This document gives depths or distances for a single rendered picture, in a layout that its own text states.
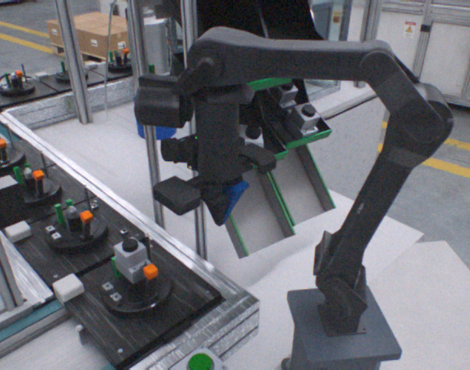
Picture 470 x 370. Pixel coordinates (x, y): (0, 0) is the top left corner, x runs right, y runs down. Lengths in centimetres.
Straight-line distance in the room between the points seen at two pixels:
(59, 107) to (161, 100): 147
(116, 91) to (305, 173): 122
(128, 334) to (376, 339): 43
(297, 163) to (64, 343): 65
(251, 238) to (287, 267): 19
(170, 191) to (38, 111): 147
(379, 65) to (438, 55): 413
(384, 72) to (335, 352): 41
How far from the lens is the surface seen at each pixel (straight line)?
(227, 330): 89
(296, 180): 110
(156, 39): 165
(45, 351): 96
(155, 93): 58
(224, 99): 55
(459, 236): 292
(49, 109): 201
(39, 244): 112
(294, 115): 96
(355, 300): 68
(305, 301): 78
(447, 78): 467
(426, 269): 123
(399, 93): 52
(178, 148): 62
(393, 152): 55
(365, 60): 51
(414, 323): 108
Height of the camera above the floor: 162
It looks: 32 degrees down
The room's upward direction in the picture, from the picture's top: straight up
